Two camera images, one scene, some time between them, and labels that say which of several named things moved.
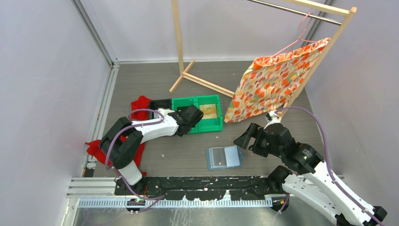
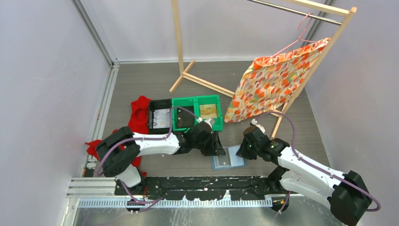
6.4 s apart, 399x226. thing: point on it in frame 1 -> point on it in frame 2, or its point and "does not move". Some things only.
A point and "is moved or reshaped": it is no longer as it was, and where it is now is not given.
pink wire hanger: (297, 41) does not move
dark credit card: (219, 157) is moved or reshaped
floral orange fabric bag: (271, 80) does not move
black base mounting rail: (199, 188) does not move
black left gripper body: (179, 112) -> (198, 144)
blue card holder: (224, 157) does not move
